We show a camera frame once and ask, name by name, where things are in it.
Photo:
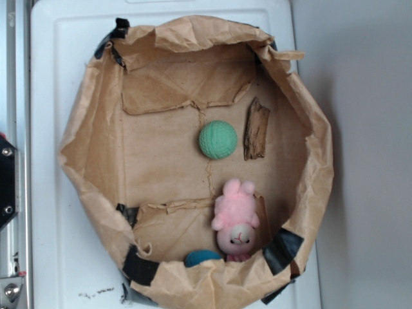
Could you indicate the brown paper-lined bin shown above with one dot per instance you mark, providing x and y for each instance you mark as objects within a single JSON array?
[{"x": 131, "y": 150}]

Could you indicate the silver metal rail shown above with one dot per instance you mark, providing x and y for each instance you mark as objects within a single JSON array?
[{"x": 16, "y": 243}]

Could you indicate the pink plush sheep toy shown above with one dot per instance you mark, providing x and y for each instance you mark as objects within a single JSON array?
[{"x": 235, "y": 220}]

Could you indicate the brown wood bark piece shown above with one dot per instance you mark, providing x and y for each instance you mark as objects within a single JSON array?
[{"x": 256, "y": 131}]

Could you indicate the green dimpled ball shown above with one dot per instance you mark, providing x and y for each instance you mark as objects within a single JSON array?
[{"x": 217, "y": 140}]

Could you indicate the black metal bracket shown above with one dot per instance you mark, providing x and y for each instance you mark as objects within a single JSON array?
[{"x": 7, "y": 182}]

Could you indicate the blue ball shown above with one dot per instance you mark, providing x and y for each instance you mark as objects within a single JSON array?
[{"x": 198, "y": 256}]

